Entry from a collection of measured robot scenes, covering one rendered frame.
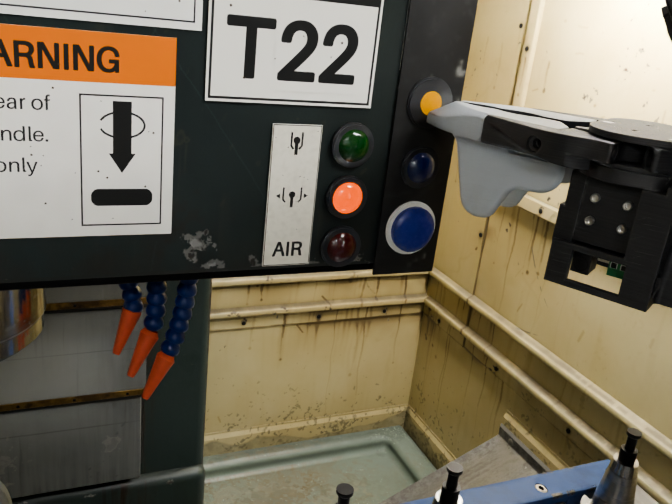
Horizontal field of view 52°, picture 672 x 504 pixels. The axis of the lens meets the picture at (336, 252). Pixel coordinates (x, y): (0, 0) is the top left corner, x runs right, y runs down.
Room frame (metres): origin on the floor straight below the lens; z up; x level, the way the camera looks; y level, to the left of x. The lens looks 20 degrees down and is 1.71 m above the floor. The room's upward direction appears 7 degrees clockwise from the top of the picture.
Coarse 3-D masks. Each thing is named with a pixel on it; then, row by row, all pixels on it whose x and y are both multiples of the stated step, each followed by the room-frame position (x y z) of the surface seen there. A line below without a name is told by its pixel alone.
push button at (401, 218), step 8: (408, 208) 0.42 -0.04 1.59; (416, 208) 0.42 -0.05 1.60; (400, 216) 0.42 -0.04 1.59; (408, 216) 0.42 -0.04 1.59; (416, 216) 0.42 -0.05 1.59; (424, 216) 0.42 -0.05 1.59; (392, 224) 0.42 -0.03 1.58; (400, 224) 0.41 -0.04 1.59; (408, 224) 0.42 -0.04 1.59; (416, 224) 0.42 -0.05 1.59; (424, 224) 0.42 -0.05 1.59; (432, 224) 0.42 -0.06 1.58; (392, 232) 0.42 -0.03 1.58; (400, 232) 0.41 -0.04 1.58; (408, 232) 0.42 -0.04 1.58; (416, 232) 0.42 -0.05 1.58; (424, 232) 0.42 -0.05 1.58; (432, 232) 0.43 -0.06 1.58; (400, 240) 0.41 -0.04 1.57; (408, 240) 0.42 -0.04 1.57; (416, 240) 0.42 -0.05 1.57; (424, 240) 0.42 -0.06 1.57; (400, 248) 0.42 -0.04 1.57; (408, 248) 0.42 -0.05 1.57; (416, 248) 0.42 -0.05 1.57
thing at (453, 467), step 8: (448, 464) 0.53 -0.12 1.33; (456, 464) 0.53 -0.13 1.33; (448, 472) 0.52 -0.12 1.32; (456, 472) 0.52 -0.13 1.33; (448, 480) 0.52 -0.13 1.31; (456, 480) 0.52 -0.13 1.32; (448, 488) 0.52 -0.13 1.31; (456, 488) 0.52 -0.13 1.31; (440, 496) 0.52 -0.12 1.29; (448, 496) 0.52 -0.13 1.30; (456, 496) 0.52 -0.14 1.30
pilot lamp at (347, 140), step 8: (344, 136) 0.40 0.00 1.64; (352, 136) 0.40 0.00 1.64; (360, 136) 0.40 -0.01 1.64; (344, 144) 0.40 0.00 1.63; (352, 144) 0.40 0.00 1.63; (360, 144) 0.40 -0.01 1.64; (368, 144) 0.41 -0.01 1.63; (344, 152) 0.40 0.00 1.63; (352, 152) 0.40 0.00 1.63; (360, 152) 0.40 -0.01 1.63; (352, 160) 0.40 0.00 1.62
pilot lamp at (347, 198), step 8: (344, 184) 0.40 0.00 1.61; (352, 184) 0.40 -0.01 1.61; (336, 192) 0.40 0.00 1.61; (344, 192) 0.40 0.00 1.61; (352, 192) 0.40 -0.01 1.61; (360, 192) 0.41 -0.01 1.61; (336, 200) 0.40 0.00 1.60; (344, 200) 0.40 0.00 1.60; (352, 200) 0.40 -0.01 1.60; (360, 200) 0.41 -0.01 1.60; (336, 208) 0.40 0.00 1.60; (344, 208) 0.40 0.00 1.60; (352, 208) 0.40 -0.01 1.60
